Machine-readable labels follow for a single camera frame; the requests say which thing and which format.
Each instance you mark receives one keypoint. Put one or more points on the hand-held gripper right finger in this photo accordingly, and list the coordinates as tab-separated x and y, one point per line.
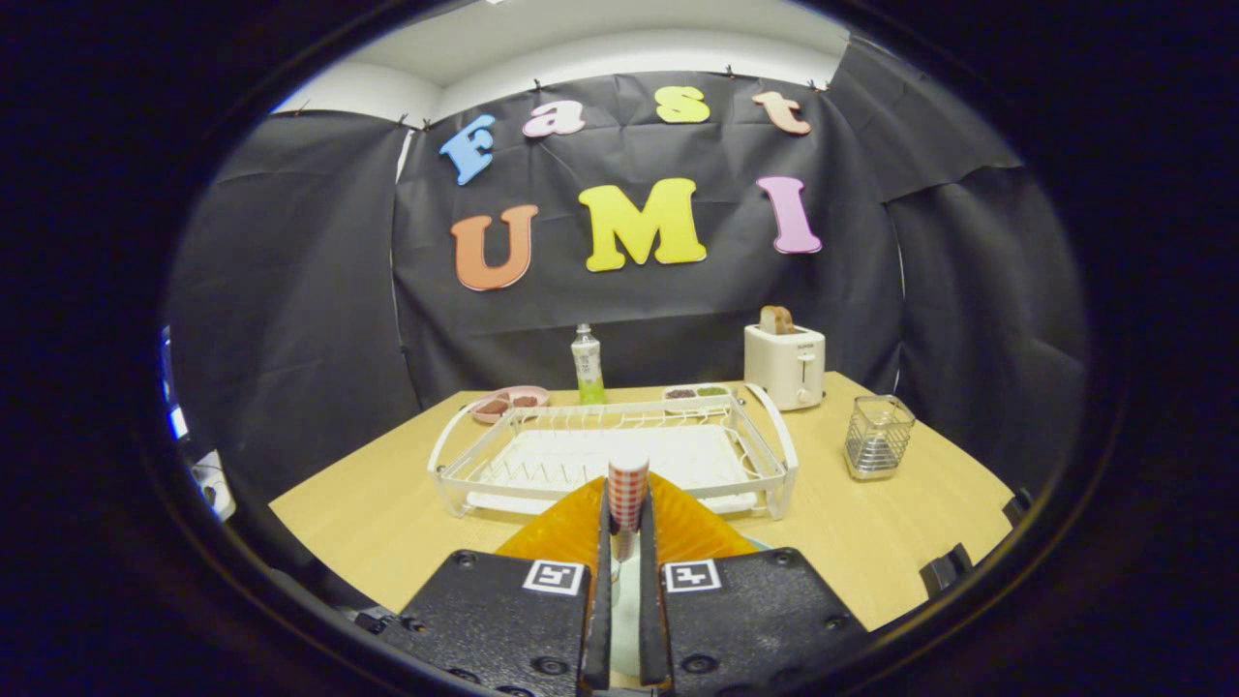
750	624

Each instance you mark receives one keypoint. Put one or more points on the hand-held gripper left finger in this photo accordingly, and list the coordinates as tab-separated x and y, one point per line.
503	629

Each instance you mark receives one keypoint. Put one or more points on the pale green plate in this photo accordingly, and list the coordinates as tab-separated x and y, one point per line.
626	620

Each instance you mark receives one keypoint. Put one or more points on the white dish rack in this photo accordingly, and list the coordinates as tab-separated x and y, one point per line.
581	455

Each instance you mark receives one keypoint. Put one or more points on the pink plate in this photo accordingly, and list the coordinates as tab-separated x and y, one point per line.
537	391

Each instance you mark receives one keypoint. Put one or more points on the black table clamp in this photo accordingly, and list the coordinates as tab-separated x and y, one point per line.
946	571
1016	505

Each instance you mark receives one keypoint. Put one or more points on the brown food piece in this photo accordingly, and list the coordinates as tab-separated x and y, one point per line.
526	400
491	408

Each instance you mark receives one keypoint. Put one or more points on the white divided tray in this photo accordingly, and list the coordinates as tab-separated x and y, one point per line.
697	398

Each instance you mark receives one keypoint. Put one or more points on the cream toaster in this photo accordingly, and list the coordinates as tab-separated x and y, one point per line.
784	373

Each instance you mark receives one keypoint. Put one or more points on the clear bottle with green liquid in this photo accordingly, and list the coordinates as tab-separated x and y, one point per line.
588	373

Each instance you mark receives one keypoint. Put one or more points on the brown bread slice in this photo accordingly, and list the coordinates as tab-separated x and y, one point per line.
768	320
784	319

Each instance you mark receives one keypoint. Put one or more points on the white blurry object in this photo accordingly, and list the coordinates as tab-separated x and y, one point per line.
213	489

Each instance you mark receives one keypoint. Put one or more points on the black backdrop cloth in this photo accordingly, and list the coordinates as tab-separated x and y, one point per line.
319	319

